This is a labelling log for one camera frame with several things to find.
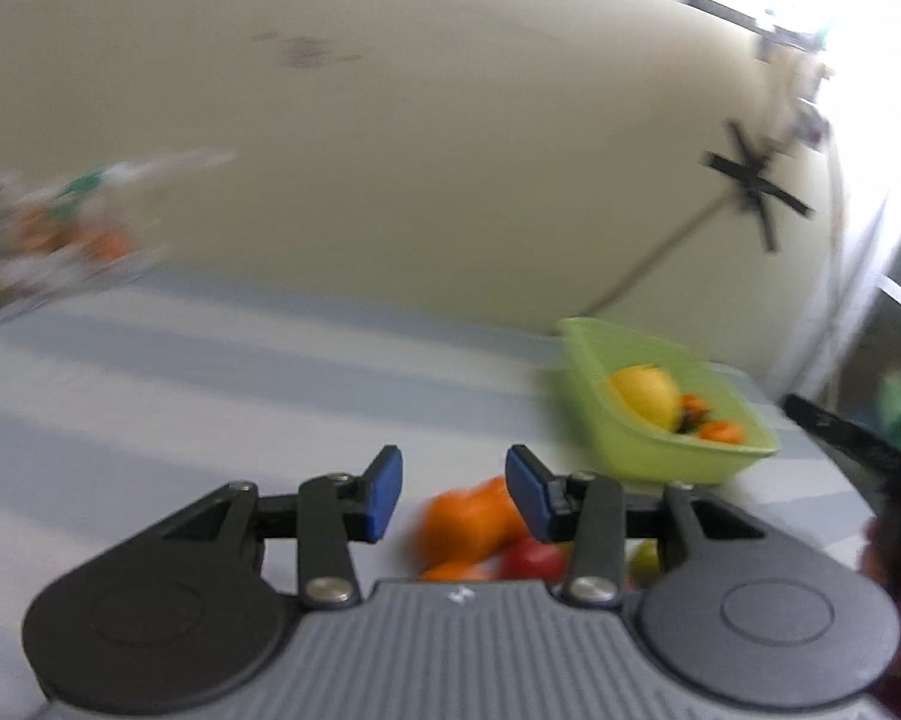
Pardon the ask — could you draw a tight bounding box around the red plum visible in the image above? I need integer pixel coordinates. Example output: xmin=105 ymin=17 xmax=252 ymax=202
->
xmin=501 ymin=538 xmax=569 ymax=582

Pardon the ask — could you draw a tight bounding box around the white power strip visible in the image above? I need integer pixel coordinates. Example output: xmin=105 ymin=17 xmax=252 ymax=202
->
xmin=758 ymin=11 xmax=830 ymax=158

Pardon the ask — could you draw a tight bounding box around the black tape strip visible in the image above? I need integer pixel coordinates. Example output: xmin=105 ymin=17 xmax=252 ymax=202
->
xmin=677 ymin=0 xmax=776 ymax=35

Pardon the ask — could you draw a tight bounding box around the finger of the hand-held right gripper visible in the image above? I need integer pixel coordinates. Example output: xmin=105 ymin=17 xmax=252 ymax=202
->
xmin=784 ymin=392 xmax=901 ymax=496

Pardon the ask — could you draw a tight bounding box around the green plastic basin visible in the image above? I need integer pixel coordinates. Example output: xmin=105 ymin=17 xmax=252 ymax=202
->
xmin=556 ymin=317 xmax=780 ymax=486

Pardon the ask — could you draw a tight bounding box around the green plum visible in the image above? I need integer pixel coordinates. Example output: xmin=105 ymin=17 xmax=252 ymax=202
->
xmin=628 ymin=540 xmax=661 ymax=590

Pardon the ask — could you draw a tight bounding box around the frosted patterned window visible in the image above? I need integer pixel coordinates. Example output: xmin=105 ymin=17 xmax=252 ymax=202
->
xmin=765 ymin=165 xmax=901 ymax=466

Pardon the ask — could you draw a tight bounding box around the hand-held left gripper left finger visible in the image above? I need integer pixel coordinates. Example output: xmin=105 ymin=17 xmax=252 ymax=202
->
xmin=161 ymin=445 xmax=405 ymax=611

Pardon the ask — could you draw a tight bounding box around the striped bed sheet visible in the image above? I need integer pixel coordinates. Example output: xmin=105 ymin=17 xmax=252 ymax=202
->
xmin=0 ymin=266 xmax=894 ymax=720

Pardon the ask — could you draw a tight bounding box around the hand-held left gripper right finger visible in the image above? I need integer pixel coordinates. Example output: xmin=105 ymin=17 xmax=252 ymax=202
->
xmin=505 ymin=445 xmax=767 ymax=606

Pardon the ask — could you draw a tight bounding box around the clear plastic bag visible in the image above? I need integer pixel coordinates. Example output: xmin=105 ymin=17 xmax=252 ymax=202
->
xmin=0 ymin=148 xmax=237 ymax=316

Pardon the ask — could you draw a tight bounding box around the yellow lemon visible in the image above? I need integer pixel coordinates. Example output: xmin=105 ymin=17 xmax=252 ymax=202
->
xmin=609 ymin=364 xmax=683 ymax=434

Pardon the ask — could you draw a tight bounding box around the beige cable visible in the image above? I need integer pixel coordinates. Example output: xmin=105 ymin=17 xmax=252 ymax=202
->
xmin=585 ymin=195 xmax=744 ymax=316

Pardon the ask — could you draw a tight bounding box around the black tape cross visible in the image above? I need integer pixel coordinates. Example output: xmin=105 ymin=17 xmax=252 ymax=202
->
xmin=704 ymin=122 xmax=815 ymax=252

